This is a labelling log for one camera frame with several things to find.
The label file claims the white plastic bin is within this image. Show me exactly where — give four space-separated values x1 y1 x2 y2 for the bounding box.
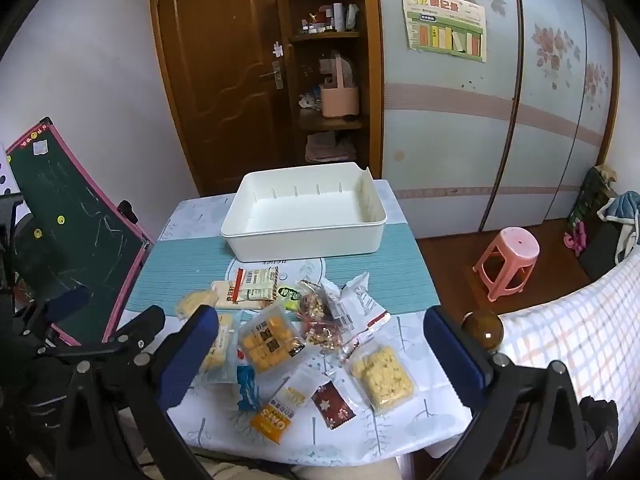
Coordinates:
220 164 387 263

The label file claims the brown wooden door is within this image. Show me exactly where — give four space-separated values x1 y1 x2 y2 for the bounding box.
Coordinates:
149 0 301 196

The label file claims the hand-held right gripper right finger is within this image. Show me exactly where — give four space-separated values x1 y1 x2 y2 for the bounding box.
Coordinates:
422 305 588 480

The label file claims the pink toy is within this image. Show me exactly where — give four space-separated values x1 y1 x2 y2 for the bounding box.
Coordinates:
564 222 591 256

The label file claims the beige cracker packet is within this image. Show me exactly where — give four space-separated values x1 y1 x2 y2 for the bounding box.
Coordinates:
210 280 273 311

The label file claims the metal door handle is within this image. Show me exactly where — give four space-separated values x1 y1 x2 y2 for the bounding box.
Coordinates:
259 60 283 90

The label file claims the wall poster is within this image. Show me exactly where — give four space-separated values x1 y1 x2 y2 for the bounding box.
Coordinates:
399 0 488 63

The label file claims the brown wooden ball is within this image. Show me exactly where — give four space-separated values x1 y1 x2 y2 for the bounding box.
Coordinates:
461 310 505 351

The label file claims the plaid bed sheet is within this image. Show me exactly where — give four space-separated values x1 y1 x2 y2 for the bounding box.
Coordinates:
495 250 640 461

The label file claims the small shelf clutter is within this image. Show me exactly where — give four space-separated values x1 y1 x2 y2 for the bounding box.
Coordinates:
299 85 323 111

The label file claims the group of small bottles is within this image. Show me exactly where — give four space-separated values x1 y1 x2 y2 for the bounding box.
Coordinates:
300 2 361 36

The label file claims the pale yellow snack packet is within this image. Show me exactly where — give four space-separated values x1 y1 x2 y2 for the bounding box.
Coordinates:
174 289 219 320

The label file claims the teal table runner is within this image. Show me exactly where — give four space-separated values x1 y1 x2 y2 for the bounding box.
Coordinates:
125 235 443 318

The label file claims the green candy packet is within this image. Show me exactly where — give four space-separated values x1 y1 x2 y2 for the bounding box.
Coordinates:
274 285 302 313

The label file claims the folded pink cloth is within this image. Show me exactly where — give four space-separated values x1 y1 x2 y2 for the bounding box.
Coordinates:
306 132 357 163

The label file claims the wooden corner shelf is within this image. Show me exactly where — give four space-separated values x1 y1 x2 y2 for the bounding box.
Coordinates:
272 0 385 181

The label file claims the orange puffs packet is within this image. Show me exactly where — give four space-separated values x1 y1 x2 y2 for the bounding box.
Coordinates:
237 305 307 376

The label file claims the white red-edged packet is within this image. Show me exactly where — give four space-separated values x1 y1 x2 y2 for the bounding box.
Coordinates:
227 266 279 303

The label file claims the green printed box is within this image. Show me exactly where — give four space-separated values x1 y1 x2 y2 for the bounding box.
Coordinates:
567 165 618 231

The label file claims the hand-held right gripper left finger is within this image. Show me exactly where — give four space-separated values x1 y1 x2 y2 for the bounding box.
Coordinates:
55 305 221 480

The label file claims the pink plastic stool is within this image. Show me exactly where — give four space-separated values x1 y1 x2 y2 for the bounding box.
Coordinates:
473 226 542 302

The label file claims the green chalkboard pink frame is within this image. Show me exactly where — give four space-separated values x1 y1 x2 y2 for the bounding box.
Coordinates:
5 117 156 348

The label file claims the white foil packet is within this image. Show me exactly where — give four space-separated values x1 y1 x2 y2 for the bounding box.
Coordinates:
322 271 391 341

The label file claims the small blue packet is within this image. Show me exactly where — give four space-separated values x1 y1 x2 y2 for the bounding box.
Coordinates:
234 364 261 413

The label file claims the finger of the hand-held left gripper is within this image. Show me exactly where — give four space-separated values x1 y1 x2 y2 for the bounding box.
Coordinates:
37 305 167 365
22 287 93 342

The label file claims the clear yellow cookie packet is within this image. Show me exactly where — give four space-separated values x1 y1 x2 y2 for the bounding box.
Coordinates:
345 344 417 413

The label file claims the blue white towel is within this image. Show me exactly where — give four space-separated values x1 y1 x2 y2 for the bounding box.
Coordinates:
597 192 640 261

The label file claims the floral sliding wardrobe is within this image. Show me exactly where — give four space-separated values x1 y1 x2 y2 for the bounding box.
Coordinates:
375 0 631 241

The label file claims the yellow corn snack packet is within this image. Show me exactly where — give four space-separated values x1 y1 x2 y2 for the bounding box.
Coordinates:
200 310 243 386

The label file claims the white dotted paper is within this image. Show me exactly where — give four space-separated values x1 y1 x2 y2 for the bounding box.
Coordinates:
0 142 13 196

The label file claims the black box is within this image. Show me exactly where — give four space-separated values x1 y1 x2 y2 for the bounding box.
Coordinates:
577 217 631 281

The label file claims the pink handled basket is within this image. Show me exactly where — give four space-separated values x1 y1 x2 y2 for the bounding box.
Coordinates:
320 52 360 120

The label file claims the dark red small packet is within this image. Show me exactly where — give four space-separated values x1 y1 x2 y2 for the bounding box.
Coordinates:
311 380 357 432

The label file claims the orange white oat packet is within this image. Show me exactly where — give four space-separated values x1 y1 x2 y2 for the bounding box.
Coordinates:
248 365 326 446

